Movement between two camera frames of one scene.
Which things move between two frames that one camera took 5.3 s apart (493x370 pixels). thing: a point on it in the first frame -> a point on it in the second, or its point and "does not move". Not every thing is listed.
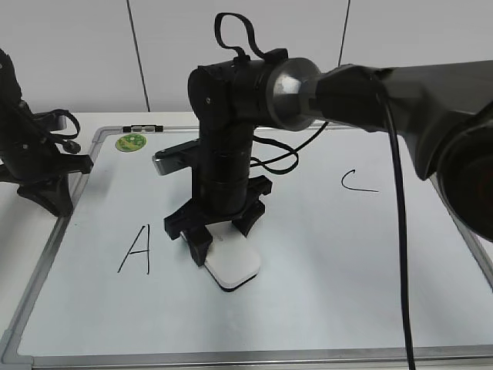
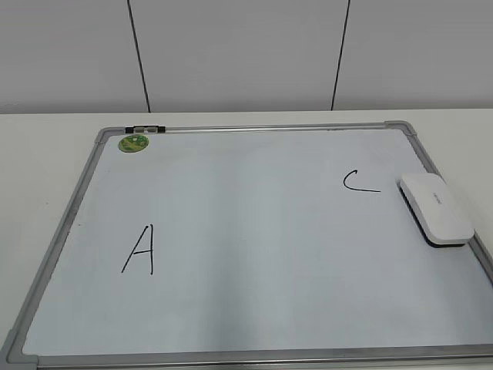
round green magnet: (130, 142) does not move
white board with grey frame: (112, 288) does not move
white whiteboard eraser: (232, 259) -> (437, 212)
